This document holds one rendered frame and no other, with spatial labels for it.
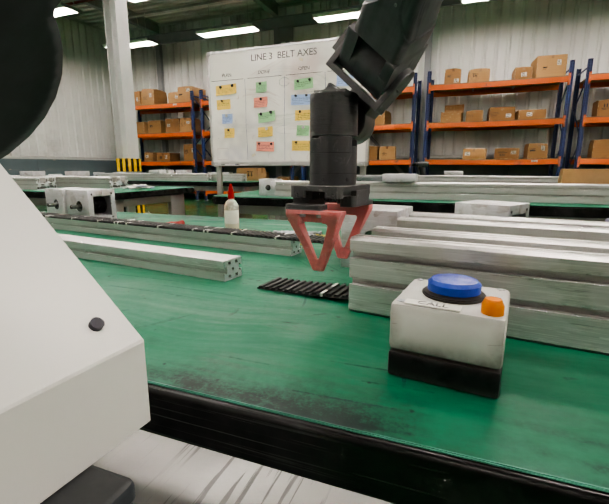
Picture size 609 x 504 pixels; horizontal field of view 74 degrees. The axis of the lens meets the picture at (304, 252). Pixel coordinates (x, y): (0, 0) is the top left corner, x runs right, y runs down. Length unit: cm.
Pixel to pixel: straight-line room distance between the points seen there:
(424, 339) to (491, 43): 1110
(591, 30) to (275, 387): 1142
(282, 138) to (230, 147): 53
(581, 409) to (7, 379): 34
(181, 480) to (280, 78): 321
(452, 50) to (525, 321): 1099
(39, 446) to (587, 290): 40
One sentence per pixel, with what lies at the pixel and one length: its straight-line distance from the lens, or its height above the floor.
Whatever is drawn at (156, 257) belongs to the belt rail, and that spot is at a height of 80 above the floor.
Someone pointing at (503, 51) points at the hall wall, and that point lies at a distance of 1132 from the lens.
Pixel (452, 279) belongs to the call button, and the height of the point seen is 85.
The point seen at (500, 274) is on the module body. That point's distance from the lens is 42.
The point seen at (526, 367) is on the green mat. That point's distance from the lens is 39.
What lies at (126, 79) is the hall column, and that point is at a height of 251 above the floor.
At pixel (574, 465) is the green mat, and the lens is 29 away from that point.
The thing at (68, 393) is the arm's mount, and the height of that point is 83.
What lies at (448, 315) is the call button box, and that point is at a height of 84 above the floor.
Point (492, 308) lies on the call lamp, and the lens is 31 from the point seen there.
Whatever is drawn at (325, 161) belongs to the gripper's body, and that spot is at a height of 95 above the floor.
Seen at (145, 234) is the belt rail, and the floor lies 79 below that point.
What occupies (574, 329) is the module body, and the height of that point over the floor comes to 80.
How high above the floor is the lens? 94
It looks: 12 degrees down
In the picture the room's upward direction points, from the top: straight up
